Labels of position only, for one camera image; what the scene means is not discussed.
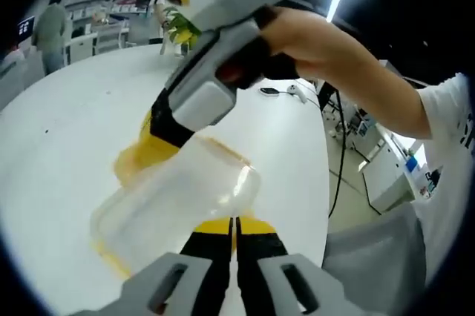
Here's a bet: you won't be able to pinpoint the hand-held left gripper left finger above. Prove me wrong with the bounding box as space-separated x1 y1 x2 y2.
83 217 237 316

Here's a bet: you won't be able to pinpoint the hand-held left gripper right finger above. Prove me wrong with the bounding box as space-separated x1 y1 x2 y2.
236 215 367 316

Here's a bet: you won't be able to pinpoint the clear container with yellow plastic buckle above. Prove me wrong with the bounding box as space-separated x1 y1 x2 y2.
90 134 263 280

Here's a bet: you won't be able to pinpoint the person's right hand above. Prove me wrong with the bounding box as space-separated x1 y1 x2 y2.
259 4 358 83

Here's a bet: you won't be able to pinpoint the green potted plant white pot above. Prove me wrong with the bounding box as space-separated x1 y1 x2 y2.
160 4 204 56

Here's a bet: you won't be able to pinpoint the white small device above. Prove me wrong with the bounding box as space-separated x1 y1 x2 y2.
286 84 309 105

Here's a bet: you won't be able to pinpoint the white storage cabinet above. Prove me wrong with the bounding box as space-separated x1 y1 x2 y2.
65 21 131 65

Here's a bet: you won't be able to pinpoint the person's grey trousers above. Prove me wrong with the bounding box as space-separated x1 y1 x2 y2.
321 203 428 316

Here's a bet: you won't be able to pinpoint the white work desk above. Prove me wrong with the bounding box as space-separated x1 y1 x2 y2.
358 122 428 217

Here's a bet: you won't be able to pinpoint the dark screen white print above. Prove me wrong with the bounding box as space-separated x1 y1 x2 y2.
16 15 36 37

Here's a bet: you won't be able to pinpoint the person's white t-shirt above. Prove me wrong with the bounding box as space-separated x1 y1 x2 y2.
413 70 475 294

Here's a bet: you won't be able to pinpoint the white wall shelves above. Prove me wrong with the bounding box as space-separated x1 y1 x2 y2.
65 0 160 22

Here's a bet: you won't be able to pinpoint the black cable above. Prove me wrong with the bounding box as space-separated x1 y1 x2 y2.
326 84 348 220

